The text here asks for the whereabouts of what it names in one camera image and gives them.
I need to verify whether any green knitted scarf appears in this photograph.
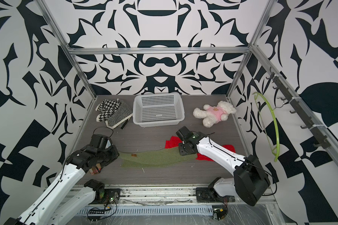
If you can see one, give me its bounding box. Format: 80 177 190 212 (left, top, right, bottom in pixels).
119 147 197 168

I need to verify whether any green clothes hanger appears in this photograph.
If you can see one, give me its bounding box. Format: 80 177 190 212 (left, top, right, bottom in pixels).
253 92 280 162

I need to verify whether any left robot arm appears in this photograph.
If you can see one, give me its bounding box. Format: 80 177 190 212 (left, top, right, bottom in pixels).
5 134 119 225

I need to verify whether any black connector hub left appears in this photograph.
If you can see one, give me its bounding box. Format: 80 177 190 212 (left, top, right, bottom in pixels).
87 208 106 217

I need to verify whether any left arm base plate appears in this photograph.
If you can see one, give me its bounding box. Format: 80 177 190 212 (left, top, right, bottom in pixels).
99 188 122 204

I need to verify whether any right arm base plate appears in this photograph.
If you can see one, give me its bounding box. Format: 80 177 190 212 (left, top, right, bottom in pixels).
195 187 236 203

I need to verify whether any grey wall hook rail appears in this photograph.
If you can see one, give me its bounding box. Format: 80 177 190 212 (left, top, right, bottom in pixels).
267 67 331 149

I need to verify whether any black white houndstooth scarf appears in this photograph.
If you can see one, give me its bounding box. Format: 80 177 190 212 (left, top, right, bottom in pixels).
95 98 133 129

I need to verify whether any white teddy bear pink shirt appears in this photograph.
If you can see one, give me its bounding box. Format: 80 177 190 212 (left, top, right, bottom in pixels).
193 101 237 128

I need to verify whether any black connector hub right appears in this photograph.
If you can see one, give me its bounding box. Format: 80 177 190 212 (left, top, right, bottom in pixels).
212 208 228 221

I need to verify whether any black connector hub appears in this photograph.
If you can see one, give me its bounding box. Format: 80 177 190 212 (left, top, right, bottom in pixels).
212 208 228 221
87 208 106 217

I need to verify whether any red knitted scarf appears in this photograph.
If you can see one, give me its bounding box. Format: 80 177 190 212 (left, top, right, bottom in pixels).
165 136 236 162

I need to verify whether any white plastic basket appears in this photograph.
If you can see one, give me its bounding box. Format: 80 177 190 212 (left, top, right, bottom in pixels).
133 93 185 127

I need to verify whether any white slotted cable duct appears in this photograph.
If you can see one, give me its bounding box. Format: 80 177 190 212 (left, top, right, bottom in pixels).
77 205 213 217

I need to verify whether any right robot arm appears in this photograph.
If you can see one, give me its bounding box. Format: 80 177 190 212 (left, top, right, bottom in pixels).
176 126 270 206

